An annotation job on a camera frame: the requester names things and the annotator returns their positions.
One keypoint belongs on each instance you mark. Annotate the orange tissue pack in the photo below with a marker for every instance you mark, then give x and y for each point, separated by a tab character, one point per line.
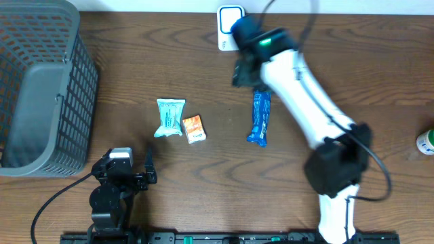
194	130

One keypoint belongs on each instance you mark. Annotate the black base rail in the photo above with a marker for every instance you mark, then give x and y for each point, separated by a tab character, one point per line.
172	238

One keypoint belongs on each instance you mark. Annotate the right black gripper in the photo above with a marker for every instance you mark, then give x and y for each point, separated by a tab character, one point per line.
245	68

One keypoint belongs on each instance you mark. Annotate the blue snack bar wrapper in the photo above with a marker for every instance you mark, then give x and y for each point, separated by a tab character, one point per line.
261	108

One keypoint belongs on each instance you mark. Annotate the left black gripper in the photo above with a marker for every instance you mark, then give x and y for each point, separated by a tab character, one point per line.
140	182

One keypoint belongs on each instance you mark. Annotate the green lid jar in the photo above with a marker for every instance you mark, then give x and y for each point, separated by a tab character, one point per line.
425	143

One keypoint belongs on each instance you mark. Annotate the grey plastic mesh basket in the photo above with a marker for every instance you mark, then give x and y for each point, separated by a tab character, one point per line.
49	86

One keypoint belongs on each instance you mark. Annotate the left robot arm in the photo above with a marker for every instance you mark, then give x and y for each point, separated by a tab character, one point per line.
112	201

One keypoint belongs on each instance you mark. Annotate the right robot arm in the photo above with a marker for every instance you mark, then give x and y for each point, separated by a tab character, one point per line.
271	61

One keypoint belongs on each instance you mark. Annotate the teal wet wipes pack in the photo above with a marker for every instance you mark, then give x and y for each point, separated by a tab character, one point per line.
170	111

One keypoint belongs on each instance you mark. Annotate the white barcode scanner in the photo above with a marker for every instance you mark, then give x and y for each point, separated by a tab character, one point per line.
227	15

